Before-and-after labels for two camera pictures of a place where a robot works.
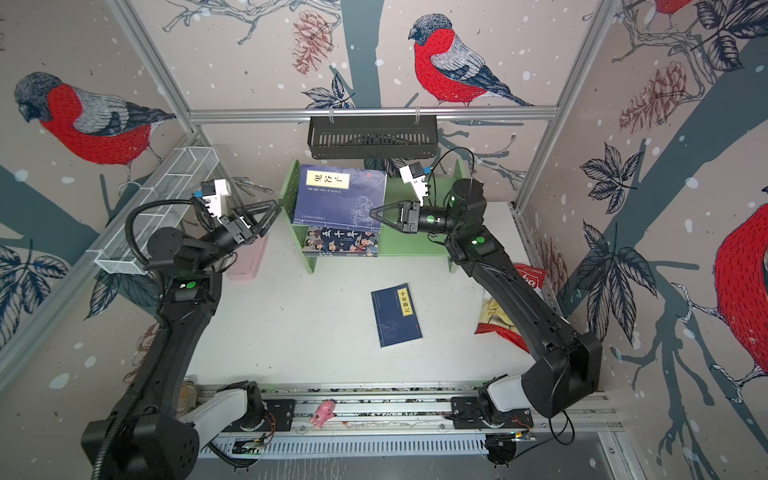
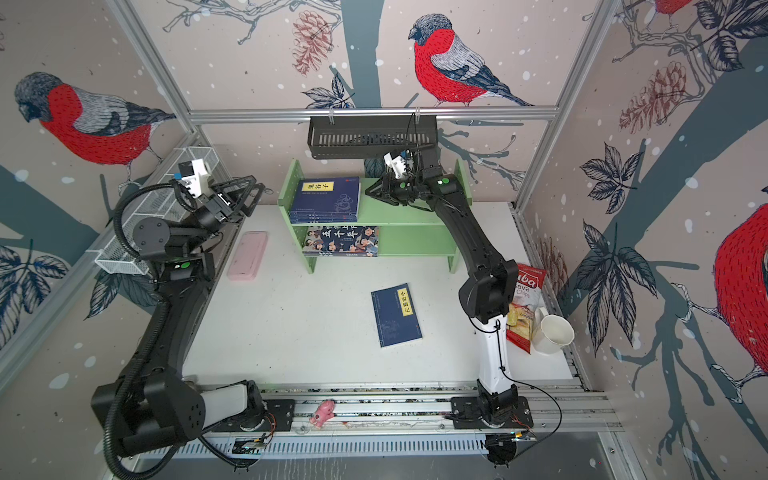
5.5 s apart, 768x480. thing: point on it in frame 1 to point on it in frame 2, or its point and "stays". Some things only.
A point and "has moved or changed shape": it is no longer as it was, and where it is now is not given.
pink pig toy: x=324 y=413 stays
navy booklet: x=339 y=197 has moved or changed shape
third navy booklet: x=395 y=315 stays
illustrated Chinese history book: x=341 y=242 stays
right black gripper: x=411 y=220 to x=394 y=190
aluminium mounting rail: x=418 y=410 stays
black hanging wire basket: x=372 y=137 stays
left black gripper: x=241 y=228 to x=220 y=208
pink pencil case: x=248 y=260 stays
